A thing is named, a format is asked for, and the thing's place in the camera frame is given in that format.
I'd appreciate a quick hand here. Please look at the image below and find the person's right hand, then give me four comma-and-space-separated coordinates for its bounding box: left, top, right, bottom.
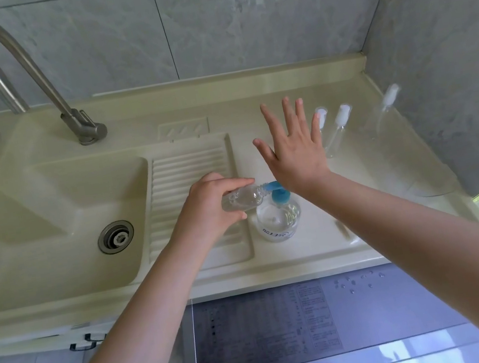
246, 91, 335, 205

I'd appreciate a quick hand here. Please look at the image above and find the person's left hand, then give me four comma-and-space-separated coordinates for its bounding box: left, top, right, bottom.
159, 165, 266, 255

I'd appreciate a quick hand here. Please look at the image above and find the small clear bottle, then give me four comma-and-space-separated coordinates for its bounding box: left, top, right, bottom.
218, 181, 270, 215
360, 103, 397, 143
318, 102, 360, 160
314, 105, 333, 139

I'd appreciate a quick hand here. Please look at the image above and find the clear hand sanitizer pump bottle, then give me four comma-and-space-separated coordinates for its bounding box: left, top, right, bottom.
251, 177, 306, 245

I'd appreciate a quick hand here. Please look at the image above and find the white spray cap with tube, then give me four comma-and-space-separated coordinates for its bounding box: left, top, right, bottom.
379, 82, 404, 110
335, 216, 362, 248

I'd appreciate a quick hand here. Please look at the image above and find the person's left forearm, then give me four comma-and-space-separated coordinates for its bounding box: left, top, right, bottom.
14, 235, 227, 363

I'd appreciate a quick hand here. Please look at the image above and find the person's right forearm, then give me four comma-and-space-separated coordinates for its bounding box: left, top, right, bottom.
305, 148, 479, 363

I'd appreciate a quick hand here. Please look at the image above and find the steel sink drain strainer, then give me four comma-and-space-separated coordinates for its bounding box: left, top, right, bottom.
94, 218, 138, 257

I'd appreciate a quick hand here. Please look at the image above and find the grey washing machine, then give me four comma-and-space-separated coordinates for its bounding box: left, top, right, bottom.
165, 248, 479, 363

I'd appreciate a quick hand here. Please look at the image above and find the cream sink with washboard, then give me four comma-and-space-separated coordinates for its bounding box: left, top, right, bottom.
0, 34, 479, 348

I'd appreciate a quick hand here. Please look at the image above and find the curved steel faucet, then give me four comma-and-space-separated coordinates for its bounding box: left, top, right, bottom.
0, 0, 110, 161

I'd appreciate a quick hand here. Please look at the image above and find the white cabinet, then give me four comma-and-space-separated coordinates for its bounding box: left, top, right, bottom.
0, 307, 188, 363

